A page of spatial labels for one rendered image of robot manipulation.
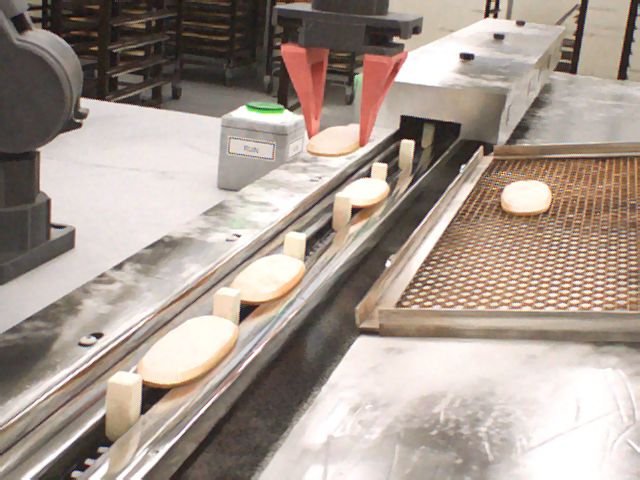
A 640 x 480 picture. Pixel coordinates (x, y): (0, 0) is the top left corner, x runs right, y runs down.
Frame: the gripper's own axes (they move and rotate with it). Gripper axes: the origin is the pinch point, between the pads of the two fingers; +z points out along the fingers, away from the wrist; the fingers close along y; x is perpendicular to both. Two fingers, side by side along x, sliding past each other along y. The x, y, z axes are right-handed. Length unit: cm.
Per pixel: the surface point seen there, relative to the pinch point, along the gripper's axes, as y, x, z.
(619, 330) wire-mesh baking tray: 21.3, -28.7, 2.0
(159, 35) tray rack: -127, 261, 27
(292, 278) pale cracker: 0.8, -13.2, 7.7
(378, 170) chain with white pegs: -0.5, 19.9, 7.1
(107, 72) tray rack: -124, 216, 34
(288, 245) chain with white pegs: -1.0, -8.1, 7.1
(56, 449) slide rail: -2.2, -39.8, 8.0
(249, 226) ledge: -5.2, -4.7, 7.2
